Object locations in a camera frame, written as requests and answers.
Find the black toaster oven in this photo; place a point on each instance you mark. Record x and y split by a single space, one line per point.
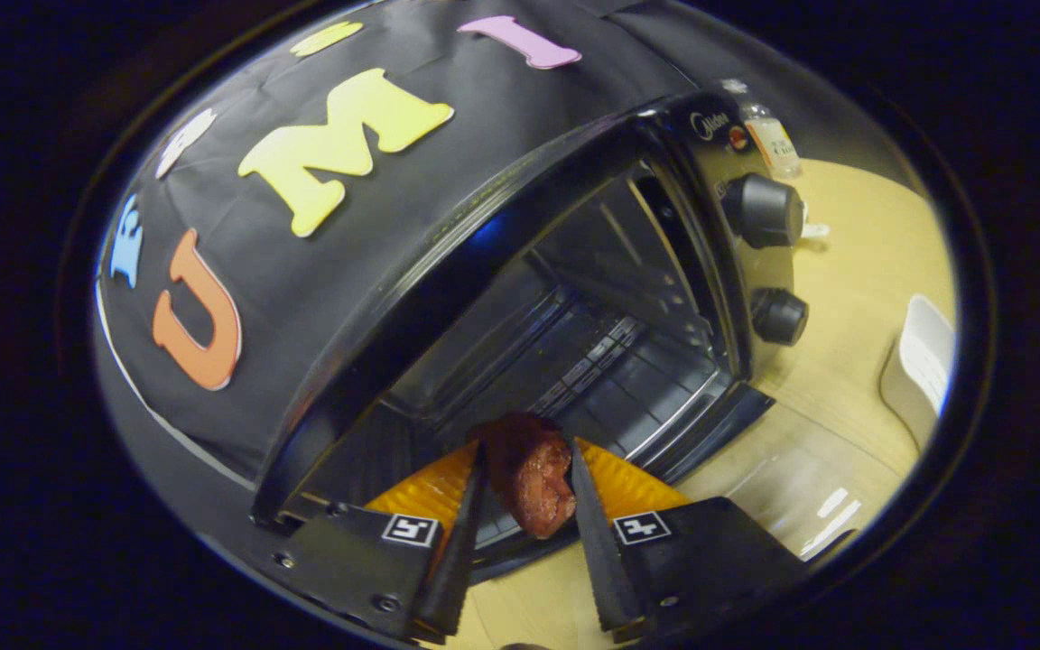
710 144

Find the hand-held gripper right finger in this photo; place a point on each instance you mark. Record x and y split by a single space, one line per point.
606 569

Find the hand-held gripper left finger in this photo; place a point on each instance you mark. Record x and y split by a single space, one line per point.
461 569

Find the white rectangular tray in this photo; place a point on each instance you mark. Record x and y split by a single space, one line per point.
922 352

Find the brown meat piece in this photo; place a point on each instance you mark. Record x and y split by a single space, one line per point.
533 478

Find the small clear bottle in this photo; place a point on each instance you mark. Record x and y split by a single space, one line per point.
771 144

